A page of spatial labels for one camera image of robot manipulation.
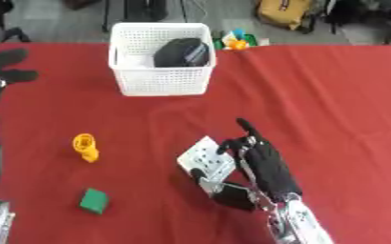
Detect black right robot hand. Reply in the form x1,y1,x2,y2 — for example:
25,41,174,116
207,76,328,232
189,117,306,212

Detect white dotted box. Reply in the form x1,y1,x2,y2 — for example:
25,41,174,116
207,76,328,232
175,135,239,195

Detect yellow toy cup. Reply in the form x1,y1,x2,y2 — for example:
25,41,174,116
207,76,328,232
70,132,102,164

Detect orange and green toy pile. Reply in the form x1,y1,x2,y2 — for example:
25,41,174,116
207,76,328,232
210,28,261,51

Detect white perforated plastic basket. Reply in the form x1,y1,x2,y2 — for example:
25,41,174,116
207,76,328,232
107,22,219,97

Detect black rounded pouch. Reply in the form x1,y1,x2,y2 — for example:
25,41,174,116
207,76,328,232
152,37,213,69

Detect yellow bag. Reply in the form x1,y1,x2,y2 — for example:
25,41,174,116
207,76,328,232
254,0,319,31

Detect black stand legs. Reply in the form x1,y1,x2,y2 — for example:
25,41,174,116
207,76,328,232
98,0,191,33

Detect green square block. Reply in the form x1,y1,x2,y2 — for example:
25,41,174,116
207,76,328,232
76,187,113,215

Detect black chair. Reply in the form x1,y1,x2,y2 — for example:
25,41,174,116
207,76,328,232
320,0,391,46

